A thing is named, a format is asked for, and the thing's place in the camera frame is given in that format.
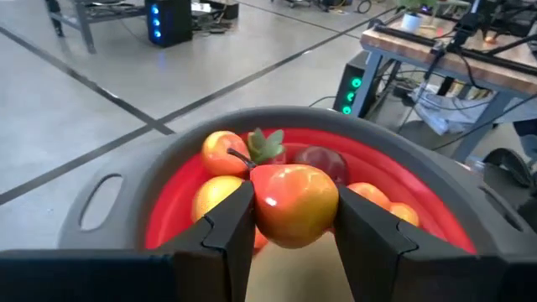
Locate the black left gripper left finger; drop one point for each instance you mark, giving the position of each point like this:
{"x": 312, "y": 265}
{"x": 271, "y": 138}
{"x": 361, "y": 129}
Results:
{"x": 126, "y": 277}

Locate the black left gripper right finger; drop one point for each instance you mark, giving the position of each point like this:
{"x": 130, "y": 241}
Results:
{"x": 419, "y": 277}

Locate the small orange plastic pear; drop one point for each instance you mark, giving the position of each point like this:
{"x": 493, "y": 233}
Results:
{"x": 293, "y": 201}
{"x": 369, "y": 193}
{"x": 405, "y": 213}
{"x": 259, "y": 241}
{"x": 220, "y": 153}
{"x": 214, "y": 193}

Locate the red collapsible colander bowl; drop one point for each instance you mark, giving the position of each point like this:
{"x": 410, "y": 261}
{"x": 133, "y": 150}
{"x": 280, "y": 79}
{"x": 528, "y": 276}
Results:
{"x": 377, "y": 138}

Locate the dark red plastic plum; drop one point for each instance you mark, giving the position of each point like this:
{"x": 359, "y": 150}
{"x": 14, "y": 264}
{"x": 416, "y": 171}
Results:
{"x": 323, "y": 161}

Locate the red plastic strawberry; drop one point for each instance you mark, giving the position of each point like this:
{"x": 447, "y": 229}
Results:
{"x": 264, "y": 147}

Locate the black rubber wheel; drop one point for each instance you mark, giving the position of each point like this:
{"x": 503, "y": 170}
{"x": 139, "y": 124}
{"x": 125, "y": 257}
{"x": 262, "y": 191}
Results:
{"x": 509, "y": 165}

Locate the grey cloth bundle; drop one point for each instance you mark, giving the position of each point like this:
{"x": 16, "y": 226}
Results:
{"x": 449, "y": 113}

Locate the black tower green lights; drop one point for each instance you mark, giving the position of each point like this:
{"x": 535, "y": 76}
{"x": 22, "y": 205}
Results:
{"x": 350, "y": 84}

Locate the wooden workbench grey legs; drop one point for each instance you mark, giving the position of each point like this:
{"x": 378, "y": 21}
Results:
{"x": 419, "y": 50}

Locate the small plant white pot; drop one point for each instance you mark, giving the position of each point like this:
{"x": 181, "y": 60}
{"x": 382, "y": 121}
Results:
{"x": 411, "y": 23}

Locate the black computer tower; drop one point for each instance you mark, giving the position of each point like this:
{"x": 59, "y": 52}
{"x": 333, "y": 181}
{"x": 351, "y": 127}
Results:
{"x": 172, "y": 21}

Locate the grey metal table frame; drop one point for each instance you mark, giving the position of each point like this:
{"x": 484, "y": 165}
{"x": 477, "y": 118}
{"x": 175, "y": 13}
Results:
{"x": 86, "y": 29}

